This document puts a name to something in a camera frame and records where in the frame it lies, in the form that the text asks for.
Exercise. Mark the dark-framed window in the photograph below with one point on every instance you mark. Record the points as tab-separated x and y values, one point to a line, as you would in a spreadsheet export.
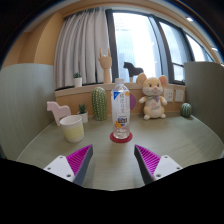
133	43

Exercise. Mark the black horse figurine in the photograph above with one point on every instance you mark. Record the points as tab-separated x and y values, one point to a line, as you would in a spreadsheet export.
133	70

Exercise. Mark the clear plastic drink bottle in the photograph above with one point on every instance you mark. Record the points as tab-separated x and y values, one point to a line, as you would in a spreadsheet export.
120	110

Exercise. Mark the beige mouse plush toy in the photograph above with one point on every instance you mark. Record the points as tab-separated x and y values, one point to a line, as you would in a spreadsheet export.
152	100

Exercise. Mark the white wall power outlet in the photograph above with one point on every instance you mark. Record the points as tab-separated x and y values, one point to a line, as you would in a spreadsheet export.
168	95
179	95

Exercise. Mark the pink horse figurine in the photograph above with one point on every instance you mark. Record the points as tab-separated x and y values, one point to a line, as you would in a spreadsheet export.
58	111

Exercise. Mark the flat round red coaster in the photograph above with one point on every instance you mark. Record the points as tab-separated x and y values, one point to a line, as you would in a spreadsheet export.
113	139

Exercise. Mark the small plant in white pot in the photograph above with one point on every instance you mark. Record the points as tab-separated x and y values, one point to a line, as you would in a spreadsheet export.
83	116
77	81

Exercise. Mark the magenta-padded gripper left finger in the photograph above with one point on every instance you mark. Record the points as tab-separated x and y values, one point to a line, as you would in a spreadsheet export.
61	166

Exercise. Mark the tall green ceramic cactus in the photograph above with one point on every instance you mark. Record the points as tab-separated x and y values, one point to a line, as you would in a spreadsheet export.
99	103

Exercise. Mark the pale yellow paper cup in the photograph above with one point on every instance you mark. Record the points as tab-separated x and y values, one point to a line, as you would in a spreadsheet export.
73	131

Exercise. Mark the round green ceramic cactus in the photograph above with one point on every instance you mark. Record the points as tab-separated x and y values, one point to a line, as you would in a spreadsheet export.
186	110

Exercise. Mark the ceiling lights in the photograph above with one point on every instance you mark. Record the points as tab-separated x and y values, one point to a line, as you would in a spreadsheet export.
189	19

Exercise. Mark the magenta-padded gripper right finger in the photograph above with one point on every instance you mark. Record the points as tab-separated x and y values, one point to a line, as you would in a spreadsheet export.
165	165

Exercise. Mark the large grey-green desk partition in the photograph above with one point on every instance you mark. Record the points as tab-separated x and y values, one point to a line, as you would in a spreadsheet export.
206	96

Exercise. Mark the white pleated curtain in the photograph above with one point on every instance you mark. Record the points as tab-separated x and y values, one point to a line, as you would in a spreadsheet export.
81	46

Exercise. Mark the wooden hand model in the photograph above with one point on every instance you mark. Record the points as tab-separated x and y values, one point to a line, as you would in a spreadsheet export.
106	65

